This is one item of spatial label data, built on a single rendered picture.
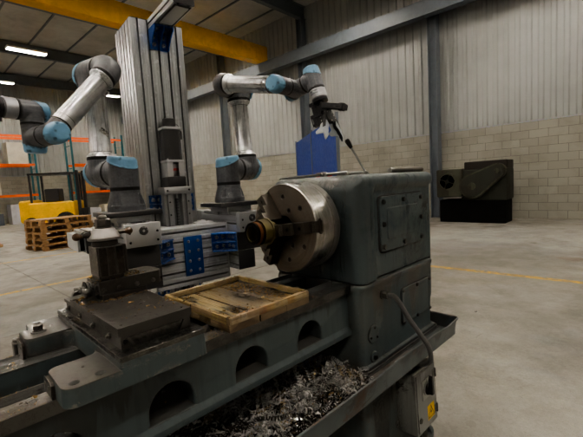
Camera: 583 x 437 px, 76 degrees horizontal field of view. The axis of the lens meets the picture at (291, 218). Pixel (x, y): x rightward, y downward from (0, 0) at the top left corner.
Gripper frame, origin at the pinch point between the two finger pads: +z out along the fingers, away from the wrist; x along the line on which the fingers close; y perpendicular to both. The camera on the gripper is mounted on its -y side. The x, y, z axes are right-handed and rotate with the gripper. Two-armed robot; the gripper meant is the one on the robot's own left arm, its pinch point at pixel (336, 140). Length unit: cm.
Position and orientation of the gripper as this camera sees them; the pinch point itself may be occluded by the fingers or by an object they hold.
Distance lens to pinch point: 168.6
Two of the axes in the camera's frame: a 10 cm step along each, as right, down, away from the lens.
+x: -5.8, 1.0, -8.1
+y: -7.7, 2.6, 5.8
